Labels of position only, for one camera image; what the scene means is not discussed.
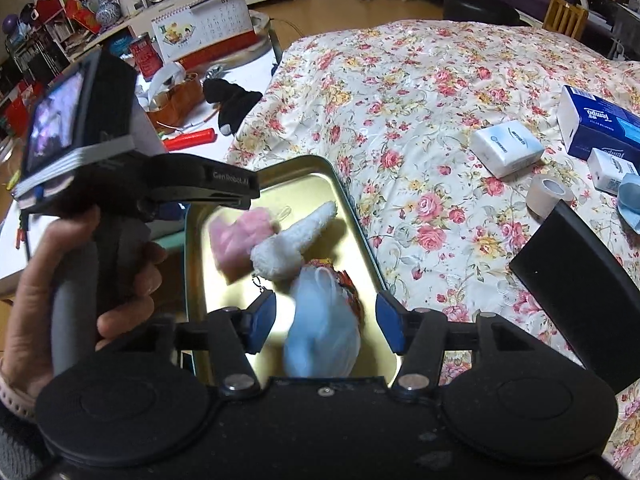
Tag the blue face mask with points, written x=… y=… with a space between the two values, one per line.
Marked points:
x=320 y=330
x=631 y=205

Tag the beige tape roll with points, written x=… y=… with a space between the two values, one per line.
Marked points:
x=542 y=200

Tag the wooden chair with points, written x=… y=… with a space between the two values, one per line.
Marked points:
x=565 y=15

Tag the person's left hand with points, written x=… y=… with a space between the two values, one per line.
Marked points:
x=30 y=310

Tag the desk calendar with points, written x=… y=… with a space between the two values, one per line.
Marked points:
x=215 y=20

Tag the pink wristband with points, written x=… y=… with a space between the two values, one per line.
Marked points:
x=15 y=392

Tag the purple ball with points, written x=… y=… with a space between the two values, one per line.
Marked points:
x=11 y=24

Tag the black stool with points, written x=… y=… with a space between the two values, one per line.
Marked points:
x=475 y=7

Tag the floral blanket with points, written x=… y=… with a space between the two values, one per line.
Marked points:
x=425 y=110

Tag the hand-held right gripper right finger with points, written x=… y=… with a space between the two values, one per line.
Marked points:
x=390 y=322

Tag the red pen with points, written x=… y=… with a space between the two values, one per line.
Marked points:
x=190 y=139

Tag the pink plush toy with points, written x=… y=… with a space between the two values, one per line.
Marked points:
x=235 y=240

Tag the blue tissue box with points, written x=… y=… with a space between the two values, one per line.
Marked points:
x=600 y=125

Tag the brown leather box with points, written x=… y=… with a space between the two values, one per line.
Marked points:
x=180 y=105

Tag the small white tissue pack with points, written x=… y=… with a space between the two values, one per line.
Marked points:
x=607 y=170

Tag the green metal tin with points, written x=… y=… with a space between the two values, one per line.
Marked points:
x=345 y=230

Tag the white plush toy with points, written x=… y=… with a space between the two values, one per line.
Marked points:
x=295 y=245

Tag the black glove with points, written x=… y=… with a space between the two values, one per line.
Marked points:
x=235 y=100

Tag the blue and white vase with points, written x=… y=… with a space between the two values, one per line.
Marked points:
x=107 y=10

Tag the red can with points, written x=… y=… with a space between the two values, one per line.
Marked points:
x=145 y=57

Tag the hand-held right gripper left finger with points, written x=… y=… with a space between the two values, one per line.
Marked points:
x=262 y=320

